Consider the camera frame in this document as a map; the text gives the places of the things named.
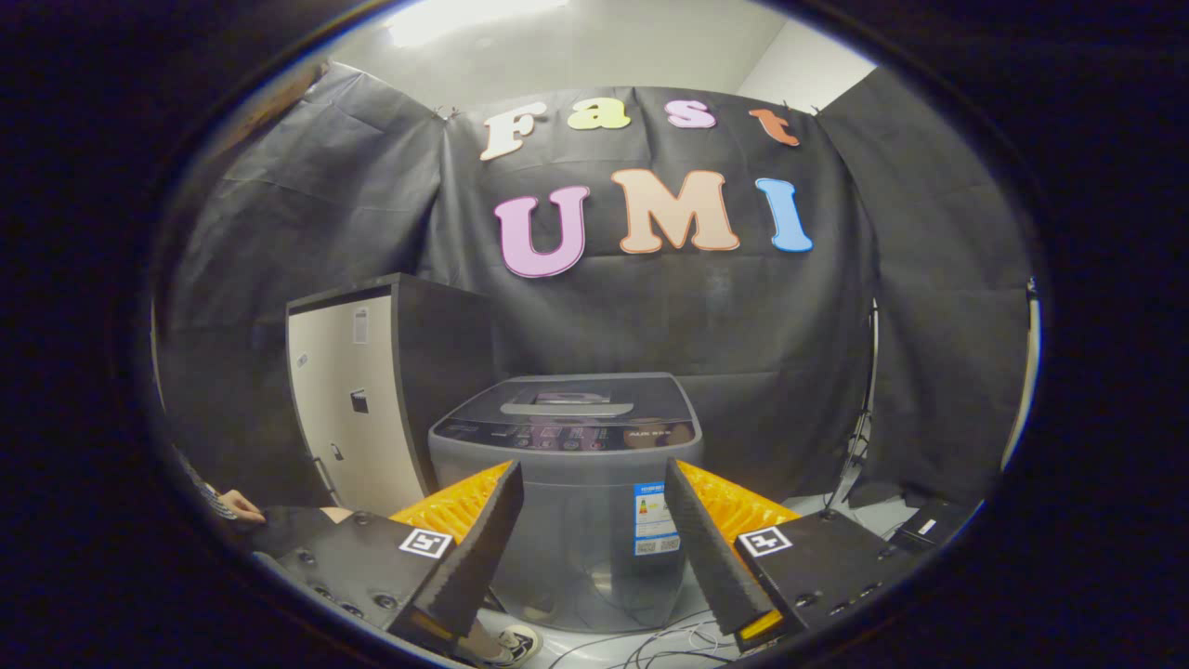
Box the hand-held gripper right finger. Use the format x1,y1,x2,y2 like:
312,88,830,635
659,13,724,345
664,457,930,651

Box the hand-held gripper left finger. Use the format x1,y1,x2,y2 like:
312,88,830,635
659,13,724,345
246,460,526,656

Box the grey washing machine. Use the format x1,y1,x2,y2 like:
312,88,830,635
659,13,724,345
427,372,704,635

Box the dark washing machine lid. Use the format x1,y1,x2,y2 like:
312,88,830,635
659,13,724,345
460,374,698,428

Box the person's shoe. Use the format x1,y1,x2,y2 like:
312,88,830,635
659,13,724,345
478,624,542,666

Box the white door black cabinet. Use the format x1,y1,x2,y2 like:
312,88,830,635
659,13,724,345
285,272,503,517

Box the black light stand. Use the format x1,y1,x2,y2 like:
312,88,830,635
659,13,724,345
825,299,879,517

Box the black backdrop cloth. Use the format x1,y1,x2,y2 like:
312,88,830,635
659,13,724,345
156,60,1034,512

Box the bundle of floor cables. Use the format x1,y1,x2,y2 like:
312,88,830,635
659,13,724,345
548,613,744,669

